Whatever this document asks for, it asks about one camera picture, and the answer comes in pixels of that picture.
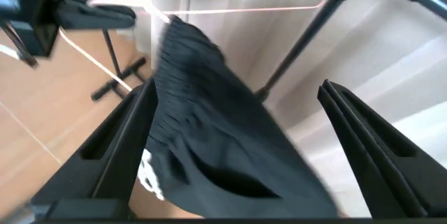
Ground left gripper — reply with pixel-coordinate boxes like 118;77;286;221
0;0;137;57

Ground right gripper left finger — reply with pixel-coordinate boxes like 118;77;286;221
30;78;159;220

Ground black clothes rack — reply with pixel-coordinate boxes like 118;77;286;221
82;0;447;103

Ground white curtain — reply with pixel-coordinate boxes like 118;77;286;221
83;0;447;218

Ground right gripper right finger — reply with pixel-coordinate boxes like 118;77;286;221
316;79;447;218

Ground black shorts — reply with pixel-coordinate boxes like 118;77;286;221
137;14;339;218

